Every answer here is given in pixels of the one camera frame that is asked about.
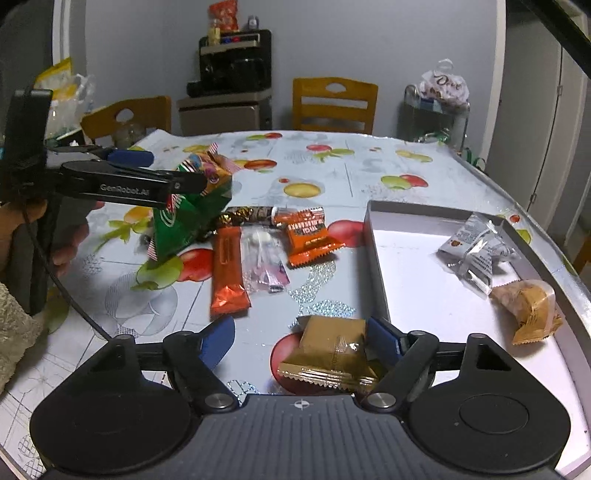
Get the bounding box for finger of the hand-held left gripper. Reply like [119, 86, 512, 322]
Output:
[45, 144, 155, 168]
[59, 161, 208, 207]

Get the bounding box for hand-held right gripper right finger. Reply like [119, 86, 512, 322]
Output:
[362, 316, 511, 413]

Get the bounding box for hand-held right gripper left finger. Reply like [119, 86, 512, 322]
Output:
[87, 316, 237, 413]

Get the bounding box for gold snack packet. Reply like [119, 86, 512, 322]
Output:
[277, 316, 389, 396]

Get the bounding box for white cardboard box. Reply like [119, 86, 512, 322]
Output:
[364, 200, 591, 480]

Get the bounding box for long orange bar packet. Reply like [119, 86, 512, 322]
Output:
[209, 225, 253, 320]

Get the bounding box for green snack bag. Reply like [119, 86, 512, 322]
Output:
[148, 143, 234, 265]

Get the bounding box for clear lollipop packet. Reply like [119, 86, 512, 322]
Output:
[240, 225, 290, 295]

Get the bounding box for dark gold candy packet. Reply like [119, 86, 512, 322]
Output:
[216, 205, 279, 228]

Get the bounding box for square orange snack packet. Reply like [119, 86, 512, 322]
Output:
[271, 207, 347, 269]

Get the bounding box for person's left forearm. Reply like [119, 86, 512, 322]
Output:
[0, 281, 45, 394]

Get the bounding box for person's left hand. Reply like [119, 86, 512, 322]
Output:
[0, 199, 106, 284]

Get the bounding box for wooden chair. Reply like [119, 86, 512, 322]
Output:
[292, 77, 379, 136]
[81, 95, 172, 146]

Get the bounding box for clear plastic bag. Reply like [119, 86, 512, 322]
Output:
[45, 74, 97, 140]

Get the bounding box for yellow bag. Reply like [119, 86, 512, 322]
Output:
[36, 56, 75, 101]

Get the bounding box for grey cabinet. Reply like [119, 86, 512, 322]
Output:
[176, 89, 274, 137]

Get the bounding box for silver clear snack packet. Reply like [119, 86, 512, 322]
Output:
[438, 213, 521, 296]

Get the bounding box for black coffee machine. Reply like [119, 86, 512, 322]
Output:
[187, 29, 273, 97]

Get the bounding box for tan pastry packet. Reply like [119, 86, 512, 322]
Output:
[488, 279, 565, 345]

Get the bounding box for fruit print tablecloth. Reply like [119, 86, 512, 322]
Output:
[0, 129, 591, 480]

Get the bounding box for red snack bag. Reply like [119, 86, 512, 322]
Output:
[209, 0, 239, 32]

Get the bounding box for white plastic bag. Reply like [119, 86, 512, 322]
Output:
[418, 58, 471, 104]

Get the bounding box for white wardrobe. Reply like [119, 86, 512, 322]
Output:
[485, 0, 591, 278]

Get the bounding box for black bar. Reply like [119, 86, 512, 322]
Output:
[508, 0, 591, 88]

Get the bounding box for black cable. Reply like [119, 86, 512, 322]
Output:
[21, 203, 114, 343]

